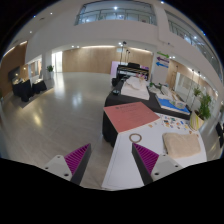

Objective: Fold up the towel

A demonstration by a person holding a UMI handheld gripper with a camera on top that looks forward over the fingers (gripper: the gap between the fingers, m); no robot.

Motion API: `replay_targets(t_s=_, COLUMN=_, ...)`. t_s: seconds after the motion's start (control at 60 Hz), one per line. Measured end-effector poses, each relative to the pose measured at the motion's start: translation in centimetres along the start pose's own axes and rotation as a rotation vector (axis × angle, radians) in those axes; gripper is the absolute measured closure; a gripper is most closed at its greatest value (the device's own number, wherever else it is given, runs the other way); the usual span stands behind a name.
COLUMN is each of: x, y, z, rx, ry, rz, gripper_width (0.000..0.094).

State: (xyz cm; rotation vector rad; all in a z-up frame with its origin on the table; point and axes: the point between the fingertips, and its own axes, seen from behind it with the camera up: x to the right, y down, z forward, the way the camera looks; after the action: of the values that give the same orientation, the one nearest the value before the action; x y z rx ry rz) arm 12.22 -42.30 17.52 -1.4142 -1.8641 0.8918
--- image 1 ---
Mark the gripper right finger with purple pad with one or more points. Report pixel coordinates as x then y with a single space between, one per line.
153 166

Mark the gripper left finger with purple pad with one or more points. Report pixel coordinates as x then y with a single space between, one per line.
72 166

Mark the beige folded towel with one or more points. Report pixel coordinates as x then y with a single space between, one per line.
181 145

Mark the colourful stickers cluster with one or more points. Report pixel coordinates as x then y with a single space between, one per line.
170 122

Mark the black tablecloth table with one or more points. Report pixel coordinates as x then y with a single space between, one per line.
109 132

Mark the pink poster board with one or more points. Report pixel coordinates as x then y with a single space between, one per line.
125 117

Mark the potted plant in yellow pot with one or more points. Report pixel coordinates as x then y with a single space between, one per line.
199 116

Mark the blue board with model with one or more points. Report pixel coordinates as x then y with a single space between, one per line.
171 104

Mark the white architectural model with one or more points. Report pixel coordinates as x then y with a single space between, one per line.
135 87

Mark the black draped tables far left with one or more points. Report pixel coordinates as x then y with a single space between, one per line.
25 90

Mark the black piano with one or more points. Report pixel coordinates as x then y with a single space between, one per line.
123 70

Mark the distant potted plant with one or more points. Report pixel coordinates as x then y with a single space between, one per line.
50 71

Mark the wall television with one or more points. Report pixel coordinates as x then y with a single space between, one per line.
13 73

